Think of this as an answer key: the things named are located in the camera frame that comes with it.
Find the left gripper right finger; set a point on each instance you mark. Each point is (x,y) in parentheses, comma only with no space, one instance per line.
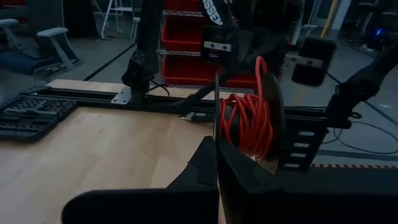
(295,208)

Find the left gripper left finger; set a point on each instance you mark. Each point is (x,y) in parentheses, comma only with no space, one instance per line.
(140,208)

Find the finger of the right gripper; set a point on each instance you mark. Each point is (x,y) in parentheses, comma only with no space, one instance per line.
(275,62)
(250,60)

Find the yellow pole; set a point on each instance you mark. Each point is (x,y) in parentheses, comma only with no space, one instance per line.
(329,17)

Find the shelf with red bins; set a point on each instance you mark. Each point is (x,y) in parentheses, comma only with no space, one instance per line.
(186,68)

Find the black utility knife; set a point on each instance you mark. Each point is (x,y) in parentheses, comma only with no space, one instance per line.
(199,117)

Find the black bit set case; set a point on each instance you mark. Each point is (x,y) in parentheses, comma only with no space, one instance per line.
(31,118)

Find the white step stool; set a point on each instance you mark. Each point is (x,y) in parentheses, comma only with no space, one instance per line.
(112,15)

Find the grey blue office chair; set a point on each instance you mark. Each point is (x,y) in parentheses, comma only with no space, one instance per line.
(53,46)

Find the black aluminium table frame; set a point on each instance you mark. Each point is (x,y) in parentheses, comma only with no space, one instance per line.
(93,96)

